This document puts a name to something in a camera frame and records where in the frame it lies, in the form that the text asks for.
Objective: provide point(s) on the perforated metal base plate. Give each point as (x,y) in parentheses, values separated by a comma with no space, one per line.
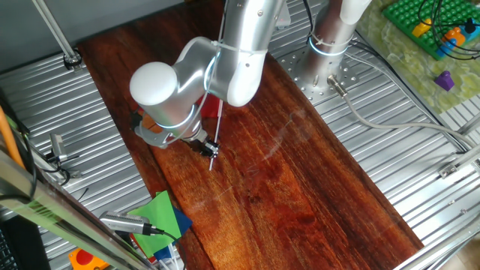
(296,71)

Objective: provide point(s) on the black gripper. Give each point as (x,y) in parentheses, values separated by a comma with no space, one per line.
(198,145)

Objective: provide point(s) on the blue paper flag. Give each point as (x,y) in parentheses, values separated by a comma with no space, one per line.
(183,221)

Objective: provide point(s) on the black equipment case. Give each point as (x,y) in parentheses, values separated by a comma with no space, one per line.
(18,247)

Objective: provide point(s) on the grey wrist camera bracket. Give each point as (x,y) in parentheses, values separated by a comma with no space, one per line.
(152,139)

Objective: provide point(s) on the green marbled mat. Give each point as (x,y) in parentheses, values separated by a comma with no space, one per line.
(412,71)

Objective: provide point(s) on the green paper flag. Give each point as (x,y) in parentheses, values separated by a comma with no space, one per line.
(161,213)

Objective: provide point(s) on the aluminium profile bar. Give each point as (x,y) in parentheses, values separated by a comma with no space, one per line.
(463,161)
(435,247)

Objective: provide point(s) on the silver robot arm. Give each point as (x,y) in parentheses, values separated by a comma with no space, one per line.
(240,37)

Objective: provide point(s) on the orange emergency stop box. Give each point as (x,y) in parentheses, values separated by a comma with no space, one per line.
(84,258)

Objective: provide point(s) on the green toy brick baseplate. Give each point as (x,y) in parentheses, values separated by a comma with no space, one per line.
(408,15)

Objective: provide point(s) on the small silver camera on mount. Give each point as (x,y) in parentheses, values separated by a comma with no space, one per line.
(58,146)

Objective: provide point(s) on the aluminium frame beam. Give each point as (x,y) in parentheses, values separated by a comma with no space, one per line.
(37,198)

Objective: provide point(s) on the purple toy block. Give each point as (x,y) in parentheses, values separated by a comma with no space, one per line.
(444,80)

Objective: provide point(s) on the yellow toy brick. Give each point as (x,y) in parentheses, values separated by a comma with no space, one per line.
(420,29)

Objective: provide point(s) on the orange toy brick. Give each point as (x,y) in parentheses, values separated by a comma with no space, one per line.
(453,36)

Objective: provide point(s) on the metal stand pole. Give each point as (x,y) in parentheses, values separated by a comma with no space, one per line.
(52,22)

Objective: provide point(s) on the light blue toy brick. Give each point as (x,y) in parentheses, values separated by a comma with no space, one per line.
(473,34)

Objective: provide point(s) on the orange tube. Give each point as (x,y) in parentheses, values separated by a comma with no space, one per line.
(7,135)

